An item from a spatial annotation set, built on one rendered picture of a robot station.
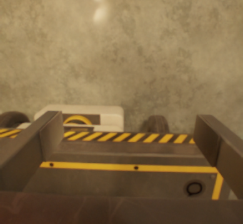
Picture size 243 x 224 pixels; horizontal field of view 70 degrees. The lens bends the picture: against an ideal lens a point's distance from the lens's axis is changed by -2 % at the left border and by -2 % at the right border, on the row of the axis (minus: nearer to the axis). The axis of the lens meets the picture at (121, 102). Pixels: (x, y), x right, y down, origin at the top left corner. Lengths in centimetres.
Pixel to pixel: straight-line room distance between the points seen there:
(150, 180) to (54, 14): 55
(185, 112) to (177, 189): 34
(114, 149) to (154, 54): 37
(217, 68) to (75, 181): 55
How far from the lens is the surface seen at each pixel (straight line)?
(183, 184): 39
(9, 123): 63
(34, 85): 69
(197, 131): 17
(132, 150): 33
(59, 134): 16
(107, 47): 60
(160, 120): 54
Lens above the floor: 60
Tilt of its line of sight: 72 degrees down
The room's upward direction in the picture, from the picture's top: 174 degrees counter-clockwise
